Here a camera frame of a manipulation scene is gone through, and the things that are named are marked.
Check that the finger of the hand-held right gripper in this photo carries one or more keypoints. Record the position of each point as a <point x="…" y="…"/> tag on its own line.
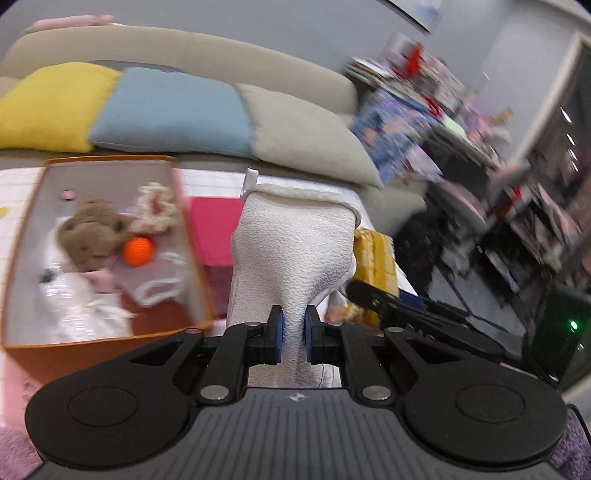
<point x="369" y="297"/>

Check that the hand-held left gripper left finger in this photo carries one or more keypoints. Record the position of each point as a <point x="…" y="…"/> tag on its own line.
<point x="277" y="332"/>

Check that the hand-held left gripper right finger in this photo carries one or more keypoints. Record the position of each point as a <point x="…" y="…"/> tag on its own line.
<point x="310" y="334"/>

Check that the white towel mitt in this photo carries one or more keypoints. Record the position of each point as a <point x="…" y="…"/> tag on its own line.
<point x="295" y="249"/>

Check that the brown felt piece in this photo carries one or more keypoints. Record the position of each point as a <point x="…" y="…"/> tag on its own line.
<point x="161" y="318"/>

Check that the orange ball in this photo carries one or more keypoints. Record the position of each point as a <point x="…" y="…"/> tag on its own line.
<point x="139" y="252"/>

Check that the white knitted item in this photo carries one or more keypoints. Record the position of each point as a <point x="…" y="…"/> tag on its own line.
<point x="152" y="207"/>

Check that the pink cloth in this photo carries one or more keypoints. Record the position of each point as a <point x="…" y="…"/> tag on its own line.
<point x="106" y="281"/>

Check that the white plastic bag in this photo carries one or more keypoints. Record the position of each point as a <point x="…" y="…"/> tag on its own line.
<point x="78" y="304"/>

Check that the brown plush toy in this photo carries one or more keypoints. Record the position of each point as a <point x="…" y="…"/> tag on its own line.
<point x="92" y="230"/>

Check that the white storage box orange trim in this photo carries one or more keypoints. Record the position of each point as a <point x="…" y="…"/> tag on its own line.
<point x="111" y="177"/>

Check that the yellow book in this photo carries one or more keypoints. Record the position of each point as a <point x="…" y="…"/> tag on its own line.
<point x="376" y="258"/>

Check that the black backpack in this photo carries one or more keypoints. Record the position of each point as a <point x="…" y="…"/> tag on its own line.
<point x="418" y="249"/>

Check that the pink fluffy rug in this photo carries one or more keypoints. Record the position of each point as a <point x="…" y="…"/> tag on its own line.
<point x="572" y="443"/>

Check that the magenta square cushion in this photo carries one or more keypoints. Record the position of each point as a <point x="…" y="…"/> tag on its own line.
<point x="212" y="230"/>

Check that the pink chair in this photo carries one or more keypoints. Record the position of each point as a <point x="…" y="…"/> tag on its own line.
<point x="466" y="198"/>

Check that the blue patterned gift bag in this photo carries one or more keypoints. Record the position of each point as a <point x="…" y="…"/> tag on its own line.
<point x="392" y="129"/>

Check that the beige pillow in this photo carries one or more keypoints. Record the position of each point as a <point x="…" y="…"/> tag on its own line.
<point x="304" y="134"/>

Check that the cluttered desk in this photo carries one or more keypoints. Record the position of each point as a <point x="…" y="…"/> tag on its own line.
<point x="457" y="129"/>

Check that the stack of papers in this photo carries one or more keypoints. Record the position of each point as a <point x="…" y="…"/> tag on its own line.
<point x="364" y="69"/>

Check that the light blue pillow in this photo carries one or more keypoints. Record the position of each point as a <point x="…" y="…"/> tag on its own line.
<point x="171" y="110"/>

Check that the beige sofa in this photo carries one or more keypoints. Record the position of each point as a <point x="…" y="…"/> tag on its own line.
<point x="207" y="50"/>

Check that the yellow pillow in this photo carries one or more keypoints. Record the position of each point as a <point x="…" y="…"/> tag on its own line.
<point x="51" y="106"/>

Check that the pink item on sofa back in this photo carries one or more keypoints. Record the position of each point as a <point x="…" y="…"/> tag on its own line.
<point x="69" y="22"/>

